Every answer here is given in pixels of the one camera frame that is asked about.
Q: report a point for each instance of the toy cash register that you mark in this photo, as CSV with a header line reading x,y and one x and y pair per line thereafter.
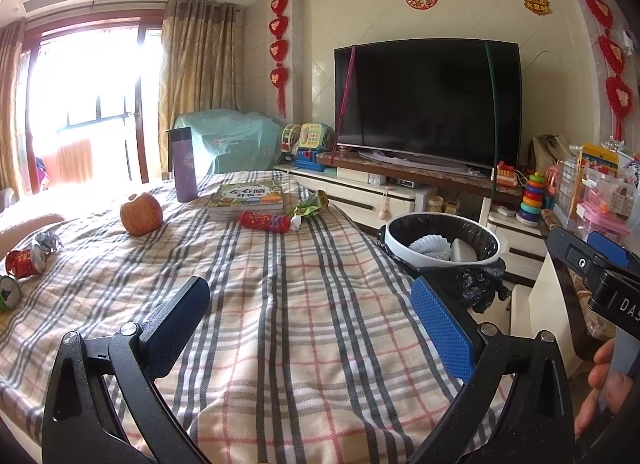
x,y
315,136

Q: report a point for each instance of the pink clear storage box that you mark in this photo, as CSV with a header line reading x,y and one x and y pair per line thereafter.
x,y
607,209

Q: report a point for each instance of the red toy telephone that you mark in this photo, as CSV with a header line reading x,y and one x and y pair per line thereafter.
x,y
505,176

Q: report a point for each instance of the green cover book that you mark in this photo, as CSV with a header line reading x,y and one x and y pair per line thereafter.
x,y
245,201

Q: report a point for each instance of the small black clock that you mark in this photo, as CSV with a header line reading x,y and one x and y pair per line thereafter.
x,y
400,181

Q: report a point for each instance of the colourful toy package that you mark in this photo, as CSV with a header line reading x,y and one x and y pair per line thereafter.
x,y
597,161

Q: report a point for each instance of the yellow stacked containers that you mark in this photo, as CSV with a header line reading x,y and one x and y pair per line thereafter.
x,y
434,205

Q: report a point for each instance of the person's right hand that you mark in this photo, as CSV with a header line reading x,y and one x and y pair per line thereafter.
x,y
617,391

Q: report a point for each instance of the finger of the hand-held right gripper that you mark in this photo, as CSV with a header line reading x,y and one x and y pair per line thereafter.
x,y
570,254
607,249

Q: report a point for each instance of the white foam block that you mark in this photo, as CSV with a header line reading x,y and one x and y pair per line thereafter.
x,y
464,250

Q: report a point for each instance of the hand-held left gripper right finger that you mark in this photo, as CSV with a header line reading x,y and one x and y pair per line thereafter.
x,y
440,324

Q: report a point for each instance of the small white device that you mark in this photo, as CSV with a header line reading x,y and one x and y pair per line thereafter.
x,y
505,212

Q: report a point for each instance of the white side cabinet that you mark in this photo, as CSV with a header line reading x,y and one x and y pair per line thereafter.
x,y
540,314

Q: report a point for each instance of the brown framed glass door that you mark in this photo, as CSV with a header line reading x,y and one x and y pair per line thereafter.
x,y
142,93

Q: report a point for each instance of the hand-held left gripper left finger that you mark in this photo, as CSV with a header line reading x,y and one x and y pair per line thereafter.
x,y
172,329

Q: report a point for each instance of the silver foil wrapper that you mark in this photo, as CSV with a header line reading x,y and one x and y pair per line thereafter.
x,y
47,245

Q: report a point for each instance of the green crushed can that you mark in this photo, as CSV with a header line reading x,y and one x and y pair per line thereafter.
x,y
10,294

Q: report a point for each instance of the small white bottle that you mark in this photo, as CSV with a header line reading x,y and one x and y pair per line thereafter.
x,y
296,223

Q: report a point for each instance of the purple bottle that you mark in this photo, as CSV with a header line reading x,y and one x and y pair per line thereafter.
x,y
184,168

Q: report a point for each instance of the red tube package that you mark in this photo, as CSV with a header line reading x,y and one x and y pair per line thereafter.
x,y
265,221

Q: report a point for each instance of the wooden lantern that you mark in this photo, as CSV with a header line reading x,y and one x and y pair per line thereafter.
x,y
452,208

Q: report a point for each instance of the beige bag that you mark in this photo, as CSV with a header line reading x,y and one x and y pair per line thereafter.
x,y
547,156

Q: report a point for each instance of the beige sofa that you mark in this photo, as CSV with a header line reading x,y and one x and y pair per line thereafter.
x,y
25,219

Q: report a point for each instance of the blue toy truck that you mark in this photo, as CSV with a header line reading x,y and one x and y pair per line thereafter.
x,y
306,161

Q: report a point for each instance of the black television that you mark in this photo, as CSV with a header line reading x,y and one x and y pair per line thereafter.
x,y
425,103

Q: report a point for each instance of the green snack wrapper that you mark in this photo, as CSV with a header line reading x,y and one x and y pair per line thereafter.
x,y
310,204

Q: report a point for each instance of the teal floral covered cabinet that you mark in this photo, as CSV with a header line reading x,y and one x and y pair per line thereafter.
x,y
230,143

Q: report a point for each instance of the apple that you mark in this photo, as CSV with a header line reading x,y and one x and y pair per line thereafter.
x,y
141,214

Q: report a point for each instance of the red crushed can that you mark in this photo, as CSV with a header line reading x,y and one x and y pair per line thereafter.
x,y
25,263

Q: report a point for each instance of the round bin with black bag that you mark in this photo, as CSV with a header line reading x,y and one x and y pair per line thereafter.
x,y
480,284

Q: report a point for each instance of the white pleated paper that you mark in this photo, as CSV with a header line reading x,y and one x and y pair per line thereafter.
x,y
430,246

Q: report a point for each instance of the colourful hanging clothes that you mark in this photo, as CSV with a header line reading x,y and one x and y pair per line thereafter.
x,y
41,173

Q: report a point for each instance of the orange hanging cloth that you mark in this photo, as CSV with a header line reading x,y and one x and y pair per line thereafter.
x,y
75,161

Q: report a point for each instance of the white brown TV cabinet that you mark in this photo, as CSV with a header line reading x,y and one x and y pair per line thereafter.
x,y
360,194

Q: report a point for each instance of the beige curtain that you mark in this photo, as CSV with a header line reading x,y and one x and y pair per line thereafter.
x,y
200,73
11,108

